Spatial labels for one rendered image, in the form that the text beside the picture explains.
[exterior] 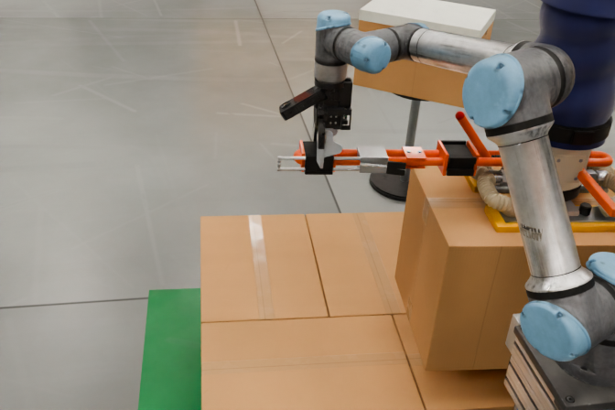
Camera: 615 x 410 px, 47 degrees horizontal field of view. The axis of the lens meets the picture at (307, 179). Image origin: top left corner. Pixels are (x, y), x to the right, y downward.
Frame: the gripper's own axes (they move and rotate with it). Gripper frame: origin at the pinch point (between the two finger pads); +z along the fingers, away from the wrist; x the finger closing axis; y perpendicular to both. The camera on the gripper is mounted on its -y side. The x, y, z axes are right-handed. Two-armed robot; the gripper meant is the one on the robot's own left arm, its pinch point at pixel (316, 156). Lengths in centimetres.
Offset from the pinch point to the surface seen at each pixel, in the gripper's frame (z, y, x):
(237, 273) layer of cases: 66, -19, 41
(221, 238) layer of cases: 65, -25, 61
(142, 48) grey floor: 116, -96, 411
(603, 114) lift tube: -15, 65, -9
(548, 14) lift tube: -36, 50, -2
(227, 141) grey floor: 118, -25, 246
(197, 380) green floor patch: 120, -35, 46
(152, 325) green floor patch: 119, -55, 77
